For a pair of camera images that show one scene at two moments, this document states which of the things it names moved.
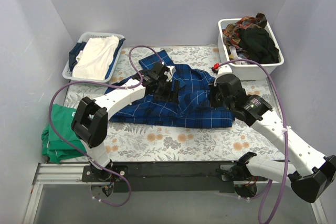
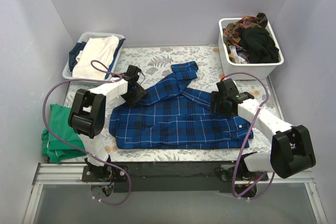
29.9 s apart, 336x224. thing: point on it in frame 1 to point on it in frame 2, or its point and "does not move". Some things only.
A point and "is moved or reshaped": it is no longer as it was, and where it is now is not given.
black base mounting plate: [161, 177] does not move
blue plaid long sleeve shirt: [193, 108] is moved or reshaped
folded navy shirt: [75, 48] does not move
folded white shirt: [93, 61] does not move
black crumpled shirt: [258, 45] does not move
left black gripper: [165, 90] to [137, 96]
